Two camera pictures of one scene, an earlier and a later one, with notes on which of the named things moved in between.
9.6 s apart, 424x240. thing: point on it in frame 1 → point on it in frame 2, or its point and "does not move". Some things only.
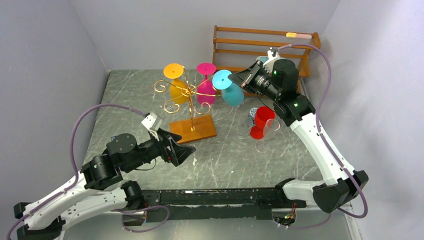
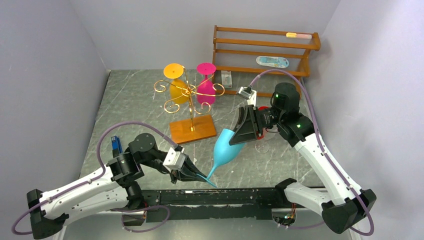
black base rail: (175, 204) does not move
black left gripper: (178, 153) → (183, 173)
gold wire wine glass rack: (200, 125) does not move
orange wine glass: (179, 90) does not move
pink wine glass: (206, 92) does not move
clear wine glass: (271, 125) does not move
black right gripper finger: (244, 76) → (242, 115)
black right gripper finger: (239, 77) → (245, 132)
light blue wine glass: (231, 93) → (223, 153)
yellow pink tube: (294, 35) does not move
